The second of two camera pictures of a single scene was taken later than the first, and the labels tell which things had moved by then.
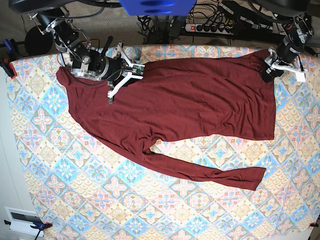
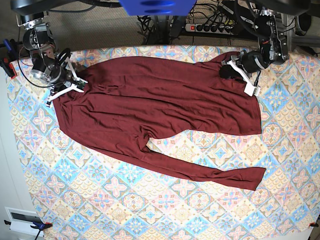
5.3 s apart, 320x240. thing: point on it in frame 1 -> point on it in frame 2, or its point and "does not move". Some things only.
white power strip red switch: [209, 29] does not move
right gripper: [285, 52] -> [251, 61]
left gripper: [106, 68] -> [58, 76]
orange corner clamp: [313, 224] does not move
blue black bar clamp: [39, 226] does not move
